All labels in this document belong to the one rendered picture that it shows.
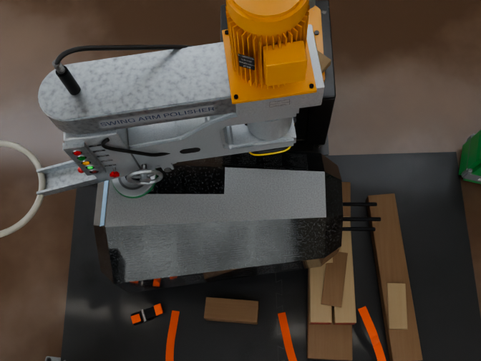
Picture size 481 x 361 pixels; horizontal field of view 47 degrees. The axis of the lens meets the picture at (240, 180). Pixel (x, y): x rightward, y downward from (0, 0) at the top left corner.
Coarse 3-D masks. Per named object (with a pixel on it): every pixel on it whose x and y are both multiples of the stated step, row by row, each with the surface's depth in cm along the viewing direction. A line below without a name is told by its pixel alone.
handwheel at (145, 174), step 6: (144, 168) 230; (132, 174) 224; (138, 174) 224; (144, 174) 228; (150, 174) 228; (156, 174) 227; (162, 174) 230; (132, 180) 232; (138, 180) 235; (144, 180) 230; (150, 180) 236; (156, 180) 234
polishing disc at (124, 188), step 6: (114, 180) 268; (120, 180) 268; (126, 180) 268; (120, 186) 267; (126, 186) 267; (132, 186) 266; (138, 186) 266; (144, 186) 266; (150, 186) 266; (120, 192) 266; (126, 192) 266; (132, 192) 266; (138, 192) 265; (144, 192) 265
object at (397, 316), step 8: (392, 288) 313; (400, 288) 313; (392, 296) 312; (400, 296) 312; (392, 304) 310; (400, 304) 310; (392, 312) 309; (400, 312) 309; (392, 320) 308; (400, 320) 307; (392, 328) 306; (400, 328) 306
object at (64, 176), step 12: (48, 168) 261; (60, 168) 262; (72, 168) 262; (168, 168) 242; (48, 180) 264; (60, 180) 262; (72, 180) 260; (84, 180) 252; (96, 180) 253; (48, 192) 258
